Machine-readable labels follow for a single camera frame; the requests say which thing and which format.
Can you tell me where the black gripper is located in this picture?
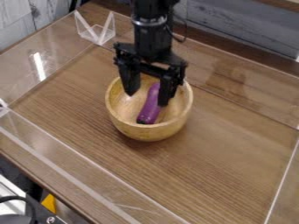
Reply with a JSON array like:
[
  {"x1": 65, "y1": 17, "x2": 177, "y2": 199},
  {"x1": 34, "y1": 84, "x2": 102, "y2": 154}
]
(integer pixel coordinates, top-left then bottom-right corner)
[{"x1": 112, "y1": 15, "x2": 189, "y2": 108}]

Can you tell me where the brown wooden bowl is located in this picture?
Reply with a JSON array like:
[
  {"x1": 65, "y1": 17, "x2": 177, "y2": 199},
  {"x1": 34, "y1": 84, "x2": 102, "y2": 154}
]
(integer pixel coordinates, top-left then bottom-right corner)
[{"x1": 105, "y1": 75, "x2": 193, "y2": 142}]

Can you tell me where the purple toy eggplant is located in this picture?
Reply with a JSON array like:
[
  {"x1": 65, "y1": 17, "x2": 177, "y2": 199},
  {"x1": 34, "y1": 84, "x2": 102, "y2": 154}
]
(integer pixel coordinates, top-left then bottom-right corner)
[{"x1": 136, "y1": 82, "x2": 161, "y2": 124}]

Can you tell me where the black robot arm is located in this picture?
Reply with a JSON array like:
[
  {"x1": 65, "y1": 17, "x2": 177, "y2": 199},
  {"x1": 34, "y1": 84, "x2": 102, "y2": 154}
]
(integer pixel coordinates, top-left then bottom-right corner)
[{"x1": 113, "y1": 0, "x2": 188, "y2": 107}]

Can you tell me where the yellow black device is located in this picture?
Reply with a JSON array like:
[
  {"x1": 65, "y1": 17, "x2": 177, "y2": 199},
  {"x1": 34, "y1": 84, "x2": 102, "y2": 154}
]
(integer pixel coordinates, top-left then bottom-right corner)
[{"x1": 22, "y1": 193, "x2": 69, "y2": 224}]

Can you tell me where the clear acrylic corner bracket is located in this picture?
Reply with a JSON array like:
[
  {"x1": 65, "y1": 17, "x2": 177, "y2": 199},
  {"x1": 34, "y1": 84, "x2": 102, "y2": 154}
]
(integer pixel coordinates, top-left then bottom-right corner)
[{"x1": 73, "y1": 10, "x2": 116, "y2": 46}]

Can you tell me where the clear acrylic tray wall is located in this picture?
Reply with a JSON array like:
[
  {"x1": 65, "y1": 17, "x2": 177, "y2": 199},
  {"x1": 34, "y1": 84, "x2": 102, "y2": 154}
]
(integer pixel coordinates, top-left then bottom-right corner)
[{"x1": 0, "y1": 100, "x2": 189, "y2": 224}]

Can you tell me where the black cable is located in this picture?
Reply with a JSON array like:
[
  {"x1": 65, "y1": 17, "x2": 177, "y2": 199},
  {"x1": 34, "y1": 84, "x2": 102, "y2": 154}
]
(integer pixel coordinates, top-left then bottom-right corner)
[{"x1": 0, "y1": 195, "x2": 42, "y2": 218}]

